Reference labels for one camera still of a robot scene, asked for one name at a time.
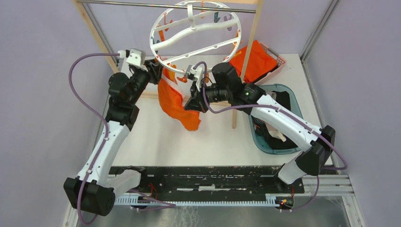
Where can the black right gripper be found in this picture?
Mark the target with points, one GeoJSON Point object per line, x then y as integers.
{"type": "Point", "coordinates": [196, 102]}

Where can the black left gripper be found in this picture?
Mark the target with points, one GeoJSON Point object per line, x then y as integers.
{"type": "Point", "coordinates": [154, 71]}

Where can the orange underwear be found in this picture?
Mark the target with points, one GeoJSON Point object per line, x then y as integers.
{"type": "Point", "coordinates": [171, 99]}

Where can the white round clip hanger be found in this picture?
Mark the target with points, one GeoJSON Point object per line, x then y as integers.
{"type": "Point", "coordinates": [180, 34]}

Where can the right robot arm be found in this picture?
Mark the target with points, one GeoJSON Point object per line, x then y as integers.
{"type": "Point", "coordinates": [315, 142]}

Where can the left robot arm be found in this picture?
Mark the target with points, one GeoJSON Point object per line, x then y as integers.
{"type": "Point", "coordinates": [92, 190]}

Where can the orange cloth in basket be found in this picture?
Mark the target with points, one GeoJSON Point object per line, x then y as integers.
{"type": "Point", "coordinates": [259, 63]}

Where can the teal clothespin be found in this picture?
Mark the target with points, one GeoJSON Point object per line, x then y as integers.
{"type": "Point", "coordinates": [216, 17]}

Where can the pink garment in basin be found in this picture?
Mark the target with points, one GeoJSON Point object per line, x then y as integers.
{"type": "Point", "coordinates": [278, 135]}

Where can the dark clothes in basin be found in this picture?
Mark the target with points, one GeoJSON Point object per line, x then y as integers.
{"type": "Point", "coordinates": [268, 138]}

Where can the pink laundry basket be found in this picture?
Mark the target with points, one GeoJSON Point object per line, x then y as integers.
{"type": "Point", "coordinates": [280, 60]}

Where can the metal hanging rod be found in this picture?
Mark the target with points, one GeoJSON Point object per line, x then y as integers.
{"type": "Point", "coordinates": [101, 2]}

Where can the teal plastic basin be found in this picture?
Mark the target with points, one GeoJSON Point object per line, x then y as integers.
{"type": "Point", "coordinates": [294, 105]}

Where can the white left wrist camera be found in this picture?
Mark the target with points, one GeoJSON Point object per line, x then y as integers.
{"type": "Point", "coordinates": [133, 57]}

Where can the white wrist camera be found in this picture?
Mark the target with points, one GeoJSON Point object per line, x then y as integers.
{"type": "Point", "coordinates": [196, 75]}
{"type": "Point", "coordinates": [133, 57]}

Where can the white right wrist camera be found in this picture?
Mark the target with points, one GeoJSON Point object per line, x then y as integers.
{"type": "Point", "coordinates": [196, 75]}

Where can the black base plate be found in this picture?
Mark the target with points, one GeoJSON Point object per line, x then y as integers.
{"type": "Point", "coordinates": [210, 183]}

